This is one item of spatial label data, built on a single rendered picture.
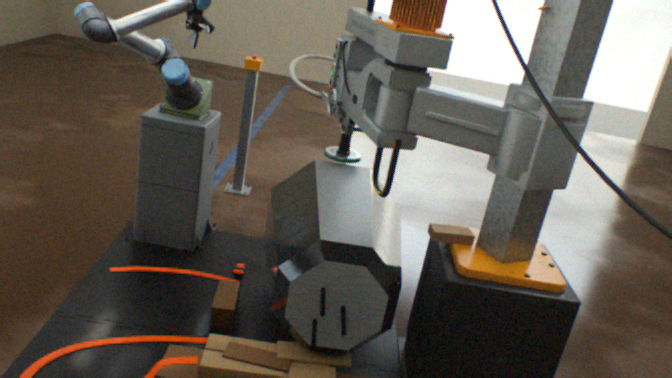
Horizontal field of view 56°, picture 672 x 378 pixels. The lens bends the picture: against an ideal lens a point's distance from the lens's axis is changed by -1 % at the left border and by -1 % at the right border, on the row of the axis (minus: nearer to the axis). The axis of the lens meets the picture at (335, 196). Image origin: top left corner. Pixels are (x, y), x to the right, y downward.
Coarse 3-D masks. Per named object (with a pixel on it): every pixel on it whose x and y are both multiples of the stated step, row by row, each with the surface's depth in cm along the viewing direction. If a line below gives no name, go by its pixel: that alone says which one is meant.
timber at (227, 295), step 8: (224, 280) 356; (224, 288) 349; (232, 288) 350; (216, 296) 340; (224, 296) 341; (232, 296) 342; (216, 304) 333; (224, 304) 334; (232, 304) 335; (216, 312) 331; (224, 312) 331; (232, 312) 331; (216, 320) 332; (224, 320) 333; (232, 320) 333; (224, 328) 334
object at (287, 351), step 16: (224, 352) 280; (240, 352) 282; (256, 352) 284; (272, 352) 286; (288, 352) 288; (304, 352) 290; (320, 352) 292; (336, 352) 294; (272, 368) 277; (288, 368) 278
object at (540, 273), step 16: (464, 256) 286; (480, 256) 289; (544, 256) 302; (464, 272) 276; (480, 272) 275; (496, 272) 277; (512, 272) 280; (528, 272) 282; (544, 272) 285; (544, 288) 277; (560, 288) 277
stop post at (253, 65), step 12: (252, 60) 475; (252, 72) 480; (252, 84) 483; (252, 96) 486; (252, 108) 491; (240, 132) 497; (240, 144) 501; (240, 156) 504; (240, 168) 508; (240, 180) 512; (240, 192) 512
